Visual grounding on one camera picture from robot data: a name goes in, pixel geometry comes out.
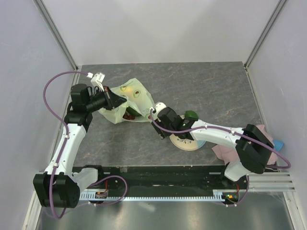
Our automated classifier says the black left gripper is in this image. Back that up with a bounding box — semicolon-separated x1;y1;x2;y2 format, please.
85;86;126;113

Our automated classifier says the red grape bunch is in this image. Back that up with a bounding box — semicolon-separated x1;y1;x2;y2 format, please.
123;113;135;120

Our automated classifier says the green avocado print plastic bag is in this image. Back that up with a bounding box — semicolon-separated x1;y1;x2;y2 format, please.
98;78;155;124

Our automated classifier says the green avocado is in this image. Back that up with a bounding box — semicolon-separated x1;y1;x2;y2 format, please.
126;107;141;117

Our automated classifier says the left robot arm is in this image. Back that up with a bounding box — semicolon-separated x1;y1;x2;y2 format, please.
33;83;127;208

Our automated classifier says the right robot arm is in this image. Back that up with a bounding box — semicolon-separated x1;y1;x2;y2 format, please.
150;104;273;189

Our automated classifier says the cream ceramic plate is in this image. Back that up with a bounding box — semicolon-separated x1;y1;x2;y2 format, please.
169;115;206;151

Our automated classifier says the blue object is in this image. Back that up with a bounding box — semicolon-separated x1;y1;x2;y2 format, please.
273;140;284;152

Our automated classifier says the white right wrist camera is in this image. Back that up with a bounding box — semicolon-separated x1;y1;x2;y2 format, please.
150;102;166;114

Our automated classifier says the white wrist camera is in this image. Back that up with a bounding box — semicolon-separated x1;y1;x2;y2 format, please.
150;102;166;114
87;72;105;92

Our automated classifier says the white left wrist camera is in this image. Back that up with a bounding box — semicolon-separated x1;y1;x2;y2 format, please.
87;72;105;92

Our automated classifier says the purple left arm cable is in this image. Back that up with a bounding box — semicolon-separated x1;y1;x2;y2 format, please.
43;71;91;219

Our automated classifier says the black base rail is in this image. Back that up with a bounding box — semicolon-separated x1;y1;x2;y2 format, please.
84;165;248;191

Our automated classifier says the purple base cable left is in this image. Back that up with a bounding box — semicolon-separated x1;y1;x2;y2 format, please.
79;175;128;207

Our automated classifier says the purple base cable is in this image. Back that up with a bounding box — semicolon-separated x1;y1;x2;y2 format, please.
220;174;252;208
79;175;128;207

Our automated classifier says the white slotted cable duct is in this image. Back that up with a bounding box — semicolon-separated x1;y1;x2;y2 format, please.
80;190;239;202

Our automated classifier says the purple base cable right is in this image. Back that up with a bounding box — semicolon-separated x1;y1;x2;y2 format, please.
220;174;252;208

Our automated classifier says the aluminium frame post left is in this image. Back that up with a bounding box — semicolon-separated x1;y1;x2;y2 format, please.
33;0;78;70

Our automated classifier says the aluminium frame post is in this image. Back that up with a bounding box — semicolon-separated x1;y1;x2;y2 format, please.
33;0;78;70
244;0;288;71

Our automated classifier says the aluminium frame post right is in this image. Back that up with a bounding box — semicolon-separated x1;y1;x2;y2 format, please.
244;0;288;71

